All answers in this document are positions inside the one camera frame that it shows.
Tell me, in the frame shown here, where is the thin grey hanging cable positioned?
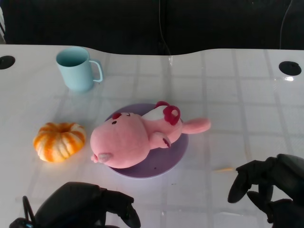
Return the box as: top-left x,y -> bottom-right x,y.
279,0 -> 295,49

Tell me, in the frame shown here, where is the thin dark hanging cable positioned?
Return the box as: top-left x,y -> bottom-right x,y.
155,0 -> 171,56

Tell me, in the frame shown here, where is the black round table grommet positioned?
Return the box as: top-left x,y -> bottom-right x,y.
279,61 -> 302,76
0,56 -> 16,70

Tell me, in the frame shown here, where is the lavender round plate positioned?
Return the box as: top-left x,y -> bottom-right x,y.
104,103 -> 190,179

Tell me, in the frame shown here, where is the orange white striped pumpkin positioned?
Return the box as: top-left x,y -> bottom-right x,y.
33,122 -> 86,163

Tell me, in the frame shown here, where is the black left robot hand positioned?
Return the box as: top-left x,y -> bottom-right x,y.
34,181 -> 141,228

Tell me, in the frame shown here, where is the pink plush doll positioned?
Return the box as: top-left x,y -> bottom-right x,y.
90,101 -> 211,170

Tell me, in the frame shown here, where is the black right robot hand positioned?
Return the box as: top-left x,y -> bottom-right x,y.
228,153 -> 304,228

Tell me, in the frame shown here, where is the light blue mug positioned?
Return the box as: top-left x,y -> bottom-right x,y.
56,46 -> 104,93

